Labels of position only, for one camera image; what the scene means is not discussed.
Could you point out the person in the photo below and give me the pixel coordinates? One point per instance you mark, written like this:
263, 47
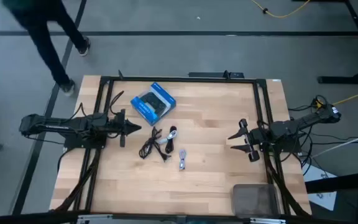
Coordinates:
43, 40

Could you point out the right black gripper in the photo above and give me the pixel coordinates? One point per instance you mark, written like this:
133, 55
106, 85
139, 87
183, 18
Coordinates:
253, 138

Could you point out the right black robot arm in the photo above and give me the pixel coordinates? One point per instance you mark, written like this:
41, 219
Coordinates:
294, 126

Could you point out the black metal table frame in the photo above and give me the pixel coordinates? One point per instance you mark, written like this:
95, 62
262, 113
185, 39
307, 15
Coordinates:
182, 79

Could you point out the grey plastic bin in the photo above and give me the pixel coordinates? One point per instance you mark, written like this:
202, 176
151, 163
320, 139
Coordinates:
255, 200

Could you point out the white paper sheet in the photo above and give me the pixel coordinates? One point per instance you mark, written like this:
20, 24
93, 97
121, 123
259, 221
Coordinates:
322, 186

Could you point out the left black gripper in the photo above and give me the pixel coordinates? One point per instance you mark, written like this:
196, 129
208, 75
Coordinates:
122, 124

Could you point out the blue DualShock controller box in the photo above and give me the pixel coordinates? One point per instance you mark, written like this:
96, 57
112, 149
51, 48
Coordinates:
166, 107

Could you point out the black bracket on table edge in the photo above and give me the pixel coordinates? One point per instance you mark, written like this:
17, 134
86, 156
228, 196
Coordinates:
211, 74

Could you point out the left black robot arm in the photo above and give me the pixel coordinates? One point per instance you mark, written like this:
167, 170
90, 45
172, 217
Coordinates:
57, 126

